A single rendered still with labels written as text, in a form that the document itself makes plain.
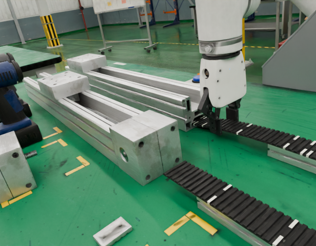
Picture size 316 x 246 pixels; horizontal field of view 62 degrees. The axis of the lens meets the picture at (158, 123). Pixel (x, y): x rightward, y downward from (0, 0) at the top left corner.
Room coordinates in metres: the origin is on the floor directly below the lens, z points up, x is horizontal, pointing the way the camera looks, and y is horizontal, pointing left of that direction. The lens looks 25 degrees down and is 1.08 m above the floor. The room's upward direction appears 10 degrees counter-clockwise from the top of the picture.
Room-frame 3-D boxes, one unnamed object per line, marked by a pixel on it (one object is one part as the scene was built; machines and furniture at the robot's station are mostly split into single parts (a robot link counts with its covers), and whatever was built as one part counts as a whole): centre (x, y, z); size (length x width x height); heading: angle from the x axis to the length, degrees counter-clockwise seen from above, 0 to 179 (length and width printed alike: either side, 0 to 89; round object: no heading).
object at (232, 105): (0.55, -0.18, 0.83); 0.03 x 0.03 x 0.07; 34
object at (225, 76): (0.53, -0.15, 0.92); 0.10 x 0.07 x 0.11; 124
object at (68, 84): (0.83, 0.28, 0.87); 0.16 x 0.11 x 0.07; 34
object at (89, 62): (1.14, 0.26, 0.87); 0.16 x 0.11 x 0.07; 34
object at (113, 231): (0.29, 0.09, 0.78); 0.05 x 0.03 x 0.01; 127
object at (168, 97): (0.93, 0.12, 0.82); 0.80 x 0.10 x 0.09; 34
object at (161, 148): (0.46, 0.02, 0.83); 0.12 x 0.09 x 0.10; 124
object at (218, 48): (0.53, -0.15, 0.98); 0.09 x 0.08 x 0.03; 124
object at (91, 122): (0.83, 0.28, 0.82); 0.80 x 0.10 x 0.09; 34
